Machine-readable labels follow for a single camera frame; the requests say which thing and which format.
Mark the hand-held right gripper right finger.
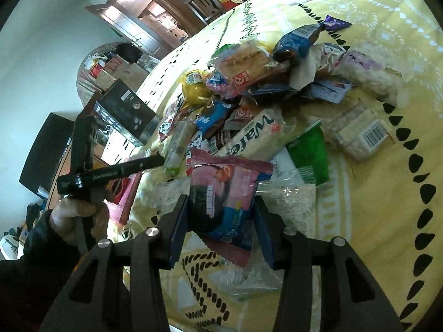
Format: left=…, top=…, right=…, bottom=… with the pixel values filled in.
left=254, top=196, right=404, bottom=332

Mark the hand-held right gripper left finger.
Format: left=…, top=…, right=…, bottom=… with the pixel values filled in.
left=40, top=195, right=190, bottom=332

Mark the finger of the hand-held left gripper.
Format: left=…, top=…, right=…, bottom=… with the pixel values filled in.
left=131, top=154, right=166, bottom=175

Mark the pink blue cookie packet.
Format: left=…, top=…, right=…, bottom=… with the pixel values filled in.
left=189, top=148, right=275, bottom=269

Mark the pile of assorted snack bags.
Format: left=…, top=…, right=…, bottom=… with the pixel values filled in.
left=156, top=15, right=404, bottom=301

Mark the person's left forearm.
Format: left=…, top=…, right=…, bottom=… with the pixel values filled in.
left=0, top=210, right=89, bottom=332

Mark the person's left hand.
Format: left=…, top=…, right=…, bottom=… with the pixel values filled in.
left=49, top=198, right=110, bottom=247

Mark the black rectangular device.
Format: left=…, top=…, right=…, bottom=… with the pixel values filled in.
left=19, top=112, right=76, bottom=195

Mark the flat magenta box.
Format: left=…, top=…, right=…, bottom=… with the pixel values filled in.
left=93, top=155, right=143, bottom=226

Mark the black printed carton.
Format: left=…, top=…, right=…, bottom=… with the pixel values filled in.
left=84, top=79, right=160, bottom=147

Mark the cluttered round table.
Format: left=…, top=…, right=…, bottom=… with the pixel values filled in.
left=75, top=41, right=161, bottom=106

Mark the yellow patterned blanket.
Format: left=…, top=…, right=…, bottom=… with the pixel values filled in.
left=118, top=0, right=443, bottom=332

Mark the white shoe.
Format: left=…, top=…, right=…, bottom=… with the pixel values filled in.
left=0, top=234, right=22, bottom=261

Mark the wooden cabinet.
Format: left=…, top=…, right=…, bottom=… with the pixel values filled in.
left=86, top=0, right=215, bottom=53

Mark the wooden chair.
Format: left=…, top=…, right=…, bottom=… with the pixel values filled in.
left=179, top=0, right=226, bottom=25

